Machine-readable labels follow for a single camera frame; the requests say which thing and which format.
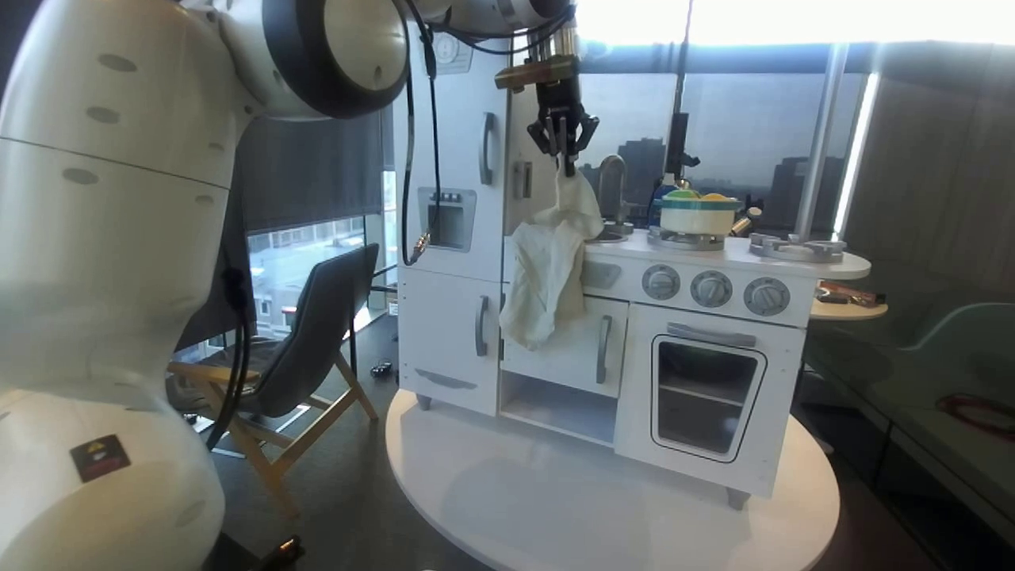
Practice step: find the grey toy pan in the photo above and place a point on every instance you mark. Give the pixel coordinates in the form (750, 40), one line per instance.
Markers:
(795, 249)

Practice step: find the small round side table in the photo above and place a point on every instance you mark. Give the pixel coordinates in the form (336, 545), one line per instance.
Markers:
(846, 311)

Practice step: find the blue bottle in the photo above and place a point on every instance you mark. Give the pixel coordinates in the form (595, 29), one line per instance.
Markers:
(657, 202)

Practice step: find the white toy pot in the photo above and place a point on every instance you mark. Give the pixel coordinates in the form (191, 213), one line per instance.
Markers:
(699, 217)

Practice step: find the white cloth towel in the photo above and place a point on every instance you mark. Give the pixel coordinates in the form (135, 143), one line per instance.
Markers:
(542, 273)

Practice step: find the small black orange object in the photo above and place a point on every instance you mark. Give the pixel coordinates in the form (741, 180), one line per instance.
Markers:
(282, 554)

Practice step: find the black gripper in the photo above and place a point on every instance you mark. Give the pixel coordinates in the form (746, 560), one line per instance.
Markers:
(556, 105)

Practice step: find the dark folding chair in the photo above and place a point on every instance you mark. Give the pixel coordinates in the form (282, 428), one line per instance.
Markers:
(319, 318)

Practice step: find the round white table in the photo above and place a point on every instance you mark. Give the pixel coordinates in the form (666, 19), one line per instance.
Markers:
(677, 528)

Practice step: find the black upright pole with clamp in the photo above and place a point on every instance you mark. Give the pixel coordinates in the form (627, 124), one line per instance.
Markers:
(677, 137)

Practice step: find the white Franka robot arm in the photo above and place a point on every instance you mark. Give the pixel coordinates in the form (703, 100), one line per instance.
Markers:
(107, 211)

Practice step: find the green bench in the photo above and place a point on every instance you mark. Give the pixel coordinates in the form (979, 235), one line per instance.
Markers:
(972, 339)

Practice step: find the white toy kitchen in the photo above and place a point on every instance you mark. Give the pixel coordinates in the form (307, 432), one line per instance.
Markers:
(789, 349)

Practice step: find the small brown object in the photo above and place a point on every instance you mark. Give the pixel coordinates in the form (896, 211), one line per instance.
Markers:
(846, 294)

